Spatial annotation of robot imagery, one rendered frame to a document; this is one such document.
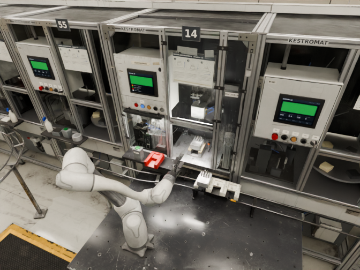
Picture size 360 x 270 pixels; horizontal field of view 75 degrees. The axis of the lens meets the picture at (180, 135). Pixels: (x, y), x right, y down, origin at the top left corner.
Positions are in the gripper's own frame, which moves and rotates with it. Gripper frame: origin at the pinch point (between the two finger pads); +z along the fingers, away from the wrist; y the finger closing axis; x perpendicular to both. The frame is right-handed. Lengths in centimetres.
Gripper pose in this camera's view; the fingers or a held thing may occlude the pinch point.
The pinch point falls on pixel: (180, 160)
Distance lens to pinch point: 182.6
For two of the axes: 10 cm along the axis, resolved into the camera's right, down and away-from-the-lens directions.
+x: -9.2, -2.0, 3.2
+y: -0.2, -8.1, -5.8
